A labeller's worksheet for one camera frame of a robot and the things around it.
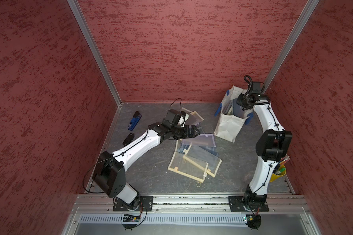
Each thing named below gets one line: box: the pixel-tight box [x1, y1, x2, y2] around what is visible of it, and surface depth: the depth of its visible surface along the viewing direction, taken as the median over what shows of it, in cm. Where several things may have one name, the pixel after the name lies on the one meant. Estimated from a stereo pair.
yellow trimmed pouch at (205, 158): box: [182, 144, 223, 178], surface depth 91 cm
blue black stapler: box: [127, 111, 142, 131], surface depth 109 cm
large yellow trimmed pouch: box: [167, 151, 209, 184], surface depth 89 cm
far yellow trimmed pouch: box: [181, 106, 205, 127], surface depth 112 cm
